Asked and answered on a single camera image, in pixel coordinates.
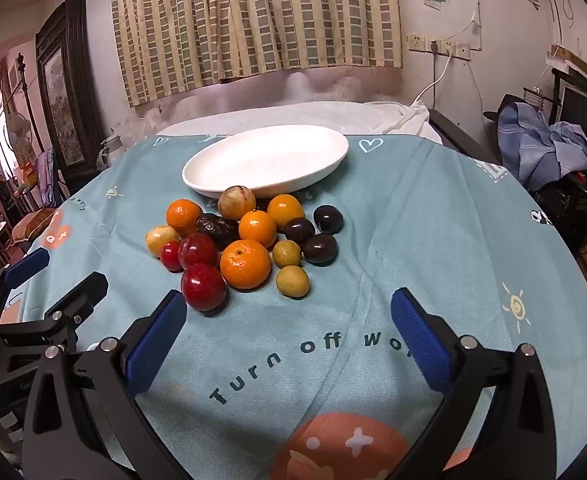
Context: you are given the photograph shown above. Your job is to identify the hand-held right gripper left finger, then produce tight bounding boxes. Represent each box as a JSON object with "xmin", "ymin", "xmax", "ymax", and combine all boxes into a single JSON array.
[{"xmin": 21, "ymin": 289, "xmax": 195, "ymax": 480}]

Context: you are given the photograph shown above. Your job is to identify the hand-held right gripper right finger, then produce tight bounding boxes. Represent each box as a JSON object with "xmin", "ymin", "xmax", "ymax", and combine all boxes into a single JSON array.
[{"xmin": 387, "ymin": 287, "xmax": 557, "ymax": 480}]

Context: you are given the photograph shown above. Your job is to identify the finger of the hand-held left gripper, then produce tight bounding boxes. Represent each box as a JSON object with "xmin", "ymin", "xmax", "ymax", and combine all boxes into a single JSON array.
[
  {"xmin": 0, "ymin": 248, "xmax": 50, "ymax": 313},
  {"xmin": 0, "ymin": 271, "xmax": 109, "ymax": 356}
]

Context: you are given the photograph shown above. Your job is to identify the red apple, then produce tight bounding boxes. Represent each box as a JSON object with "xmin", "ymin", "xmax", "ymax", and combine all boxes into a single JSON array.
[
  {"xmin": 181, "ymin": 263, "xmax": 228, "ymax": 311},
  {"xmin": 178, "ymin": 232, "xmax": 219, "ymax": 270}
]

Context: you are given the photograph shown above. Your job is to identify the small red fruit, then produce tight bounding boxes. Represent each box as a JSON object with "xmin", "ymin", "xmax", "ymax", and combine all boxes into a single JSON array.
[{"xmin": 160, "ymin": 241, "xmax": 183, "ymax": 273}]

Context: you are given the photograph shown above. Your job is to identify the yellow spotted fruit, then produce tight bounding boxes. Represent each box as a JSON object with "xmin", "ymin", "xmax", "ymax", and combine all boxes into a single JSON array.
[{"xmin": 146, "ymin": 226, "xmax": 180, "ymax": 257}]

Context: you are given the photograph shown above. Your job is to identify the orange tangerine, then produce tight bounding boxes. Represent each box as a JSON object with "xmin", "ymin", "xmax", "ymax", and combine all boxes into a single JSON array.
[
  {"xmin": 267, "ymin": 194, "xmax": 305, "ymax": 228},
  {"xmin": 220, "ymin": 239, "xmax": 272, "ymax": 291},
  {"xmin": 166, "ymin": 199, "xmax": 203, "ymax": 231},
  {"xmin": 238, "ymin": 210, "xmax": 278, "ymax": 249}
]

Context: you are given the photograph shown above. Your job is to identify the dark wrinkled date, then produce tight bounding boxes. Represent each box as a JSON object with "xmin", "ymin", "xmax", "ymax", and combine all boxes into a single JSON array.
[{"xmin": 196, "ymin": 213, "xmax": 240, "ymax": 250}]

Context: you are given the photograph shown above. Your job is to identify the yellow-green longan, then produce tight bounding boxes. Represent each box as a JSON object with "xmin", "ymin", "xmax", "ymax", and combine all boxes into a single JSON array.
[
  {"xmin": 272, "ymin": 239, "xmax": 302, "ymax": 269},
  {"xmin": 276, "ymin": 265, "xmax": 311, "ymax": 299}
]

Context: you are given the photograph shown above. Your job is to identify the round tan fruit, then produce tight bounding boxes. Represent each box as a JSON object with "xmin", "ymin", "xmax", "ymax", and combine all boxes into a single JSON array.
[{"xmin": 218, "ymin": 186, "xmax": 257, "ymax": 221}]

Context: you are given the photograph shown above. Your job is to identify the white oval plate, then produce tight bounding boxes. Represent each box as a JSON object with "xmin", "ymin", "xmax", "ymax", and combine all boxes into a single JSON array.
[{"xmin": 182, "ymin": 124, "xmax": 349, "ymax": 199}]

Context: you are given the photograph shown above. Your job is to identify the brown wooden stool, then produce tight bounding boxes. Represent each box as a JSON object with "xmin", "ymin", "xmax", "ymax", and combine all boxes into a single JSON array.
[{"xmin": 14, "ymin": 209, "xmax": 57, "ymax": 243}]

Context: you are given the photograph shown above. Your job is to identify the teal printed blanket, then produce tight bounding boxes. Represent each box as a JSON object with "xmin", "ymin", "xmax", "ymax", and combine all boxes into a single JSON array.
[{"xmin": 0, "ymin": 132, "xmax": 587, "ymax": 480}]

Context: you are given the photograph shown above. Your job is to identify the white kettle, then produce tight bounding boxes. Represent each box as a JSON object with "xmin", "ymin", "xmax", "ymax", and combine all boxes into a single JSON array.
[{"xmin": 96, "ymin": 135, "xmax": 124, "ymax": 170}]

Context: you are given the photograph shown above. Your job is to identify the dark framed painting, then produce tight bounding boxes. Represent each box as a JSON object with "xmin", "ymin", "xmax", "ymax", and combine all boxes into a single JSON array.
[{"xmin": 35, "ymin": 0, "xmax": 105, "ymax": 171}]

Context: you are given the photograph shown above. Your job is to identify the blue clothes pile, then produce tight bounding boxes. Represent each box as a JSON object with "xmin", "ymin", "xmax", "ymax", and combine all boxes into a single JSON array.
[{"xmin": 498, "ymin": 102, "xmax": 587, "ymax": 191}]

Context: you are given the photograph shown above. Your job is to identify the white towel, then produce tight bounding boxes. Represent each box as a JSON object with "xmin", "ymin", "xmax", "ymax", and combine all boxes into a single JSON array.
[{"xmin": 156, "ymin": 101, "xmax": 441, "ymax": 143}]

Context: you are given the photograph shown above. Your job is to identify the black hat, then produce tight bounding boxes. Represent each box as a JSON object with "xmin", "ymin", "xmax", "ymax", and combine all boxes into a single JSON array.
[{"xmin": 483, "ymin": 94, "xmax": 524, "ymax": 121}]

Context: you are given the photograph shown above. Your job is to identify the checked beige curtain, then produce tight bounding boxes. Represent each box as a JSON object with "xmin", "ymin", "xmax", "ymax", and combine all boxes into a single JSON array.
[{"xmin": 111, "ymin": 0, "xmax": 403, "ymax": 108}]

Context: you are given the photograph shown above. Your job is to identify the black bed frame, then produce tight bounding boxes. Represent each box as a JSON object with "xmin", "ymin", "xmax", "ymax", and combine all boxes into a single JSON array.
[{"xmin": 426, "ymin": 108, "xmax": 504, "ymax": 166}]

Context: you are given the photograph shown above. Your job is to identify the white power cable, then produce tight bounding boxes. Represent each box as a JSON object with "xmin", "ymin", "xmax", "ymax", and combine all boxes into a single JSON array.
[{"xmin": 412, "ymin": 52, "xmax": 454, "ymax": 107}]

